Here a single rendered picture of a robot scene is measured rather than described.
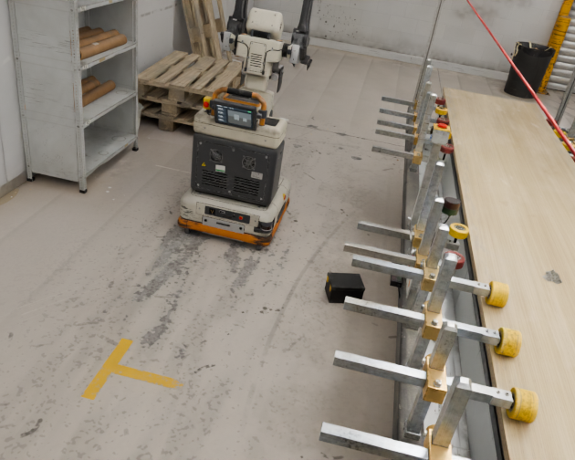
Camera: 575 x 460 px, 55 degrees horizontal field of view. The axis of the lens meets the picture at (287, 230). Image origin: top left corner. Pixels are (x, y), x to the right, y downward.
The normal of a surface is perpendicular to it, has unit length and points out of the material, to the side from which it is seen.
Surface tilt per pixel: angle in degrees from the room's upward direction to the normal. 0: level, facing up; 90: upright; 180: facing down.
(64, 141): 90
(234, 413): 0
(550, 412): 0
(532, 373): 0
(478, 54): 90
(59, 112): 90
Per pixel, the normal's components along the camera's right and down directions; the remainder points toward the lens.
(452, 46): -0.20, 0.47
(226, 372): 0.14, -0.85
